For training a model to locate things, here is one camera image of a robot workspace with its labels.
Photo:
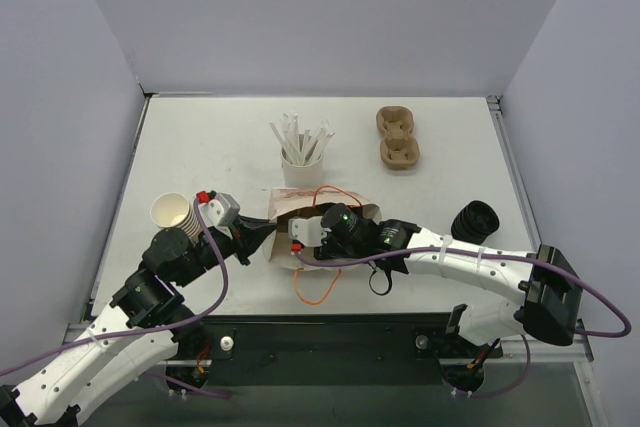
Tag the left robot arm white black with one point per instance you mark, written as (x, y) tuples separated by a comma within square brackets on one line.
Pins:
[(146, 321)]

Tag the stack of black lids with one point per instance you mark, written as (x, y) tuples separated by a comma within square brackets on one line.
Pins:
[(475, 223)]

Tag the white straw holder cup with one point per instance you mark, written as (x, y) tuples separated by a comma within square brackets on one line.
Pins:
[(307, 176)]

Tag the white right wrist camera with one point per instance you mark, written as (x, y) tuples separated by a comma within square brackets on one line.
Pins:
[(305, 233)]

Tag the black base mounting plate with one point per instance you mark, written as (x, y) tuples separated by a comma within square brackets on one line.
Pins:
[(235, 351)]

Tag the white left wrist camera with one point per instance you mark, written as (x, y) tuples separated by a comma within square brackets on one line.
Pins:
[(220, 209)]

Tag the stack of paper cups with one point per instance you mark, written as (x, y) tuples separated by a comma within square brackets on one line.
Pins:
[(175, 210)]

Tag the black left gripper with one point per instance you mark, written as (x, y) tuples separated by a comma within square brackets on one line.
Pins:
[(238, 242)]

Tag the brown pulp cup carrier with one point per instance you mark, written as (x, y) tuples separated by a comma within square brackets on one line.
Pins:
[(399, 150)]

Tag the wrapped white straws bundle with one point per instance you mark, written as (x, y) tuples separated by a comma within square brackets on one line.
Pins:
[(301, 147)]

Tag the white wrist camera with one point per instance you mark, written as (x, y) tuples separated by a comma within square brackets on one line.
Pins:
[(220, 209), (305, 233)]

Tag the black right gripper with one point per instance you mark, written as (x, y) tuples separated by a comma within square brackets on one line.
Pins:
[(317, 251)]

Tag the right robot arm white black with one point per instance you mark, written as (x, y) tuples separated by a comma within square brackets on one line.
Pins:
[(539, 295)]

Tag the beige paper takeout bag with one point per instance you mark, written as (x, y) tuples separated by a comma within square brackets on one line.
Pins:
[(296, 213)]

